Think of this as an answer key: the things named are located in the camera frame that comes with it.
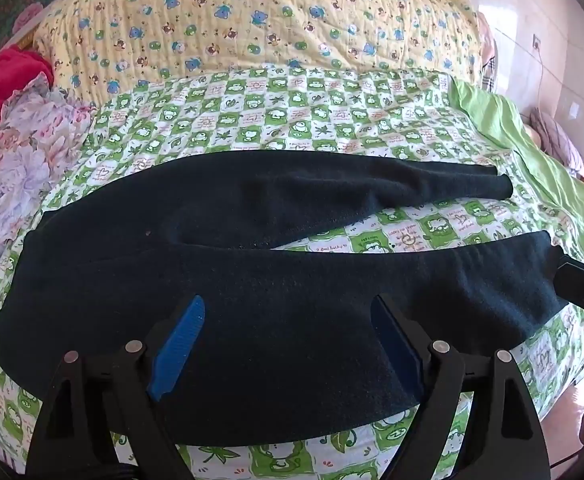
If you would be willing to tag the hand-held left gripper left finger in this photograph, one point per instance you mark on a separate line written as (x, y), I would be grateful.
(179, 347)

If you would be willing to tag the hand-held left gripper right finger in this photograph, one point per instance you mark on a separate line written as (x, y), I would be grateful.
(397, 345)

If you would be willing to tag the dark navy pants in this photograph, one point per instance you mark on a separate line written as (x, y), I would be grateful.
(272, 335)

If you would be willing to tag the plaid pillow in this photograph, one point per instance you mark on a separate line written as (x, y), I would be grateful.
(559, 140)

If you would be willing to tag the light green sheet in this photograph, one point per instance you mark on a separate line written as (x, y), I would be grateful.
(502, 120)

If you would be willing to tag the pink floral cloth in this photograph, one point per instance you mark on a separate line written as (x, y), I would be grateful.
(22, 170)

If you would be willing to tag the green frog printed blanket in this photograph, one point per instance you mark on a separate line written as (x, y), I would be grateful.
(297, 110)

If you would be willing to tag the red fleece blanket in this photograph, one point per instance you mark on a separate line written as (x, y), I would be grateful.
(2, 90)

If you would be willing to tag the yellow bear printed quilt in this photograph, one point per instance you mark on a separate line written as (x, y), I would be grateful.
(272, 20)

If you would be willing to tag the wall socket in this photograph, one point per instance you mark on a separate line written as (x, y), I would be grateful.
(537, 41)

